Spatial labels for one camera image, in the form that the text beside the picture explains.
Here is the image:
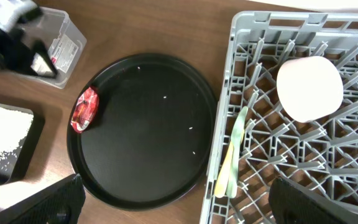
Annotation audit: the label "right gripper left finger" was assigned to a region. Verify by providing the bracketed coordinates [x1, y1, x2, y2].
[0, 174, 86, 224]

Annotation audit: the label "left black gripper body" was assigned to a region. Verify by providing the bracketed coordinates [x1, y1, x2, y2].
[11, 39, 58, 78]

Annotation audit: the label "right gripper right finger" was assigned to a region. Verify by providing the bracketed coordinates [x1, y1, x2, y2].
[268, 177, 358, 224]

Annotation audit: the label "yellow plastic knife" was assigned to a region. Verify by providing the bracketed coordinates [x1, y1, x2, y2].
[214, 141, 234, 198]

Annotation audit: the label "red snack wrapper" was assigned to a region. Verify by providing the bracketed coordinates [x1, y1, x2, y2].
[70, 86, 99, 134]

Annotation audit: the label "light blue plastic spoon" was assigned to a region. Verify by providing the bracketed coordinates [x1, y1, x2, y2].
[226, 106, 248, 198]

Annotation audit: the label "small pink bowl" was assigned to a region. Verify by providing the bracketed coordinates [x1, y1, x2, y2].
[276, 56, 344, 123]

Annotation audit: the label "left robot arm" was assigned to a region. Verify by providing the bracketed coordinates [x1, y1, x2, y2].
[0, 1, 58, 79]

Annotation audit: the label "grey dishwasher rack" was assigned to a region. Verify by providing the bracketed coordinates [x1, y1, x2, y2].
[200, 11, 358, 223]

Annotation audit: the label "clear plastic bin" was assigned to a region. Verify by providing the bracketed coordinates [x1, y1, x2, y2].
[19, 7, 87, 89]

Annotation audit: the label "spilled rice grains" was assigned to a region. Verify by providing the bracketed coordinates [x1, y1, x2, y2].
[0, 107, 34, 175]

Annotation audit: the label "black rectangular tray bin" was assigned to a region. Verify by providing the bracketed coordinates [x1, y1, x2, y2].
[0, 104, 45, 185]

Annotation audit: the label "round black serving tray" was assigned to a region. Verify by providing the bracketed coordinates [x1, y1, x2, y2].
[67, 53, 217, 211]

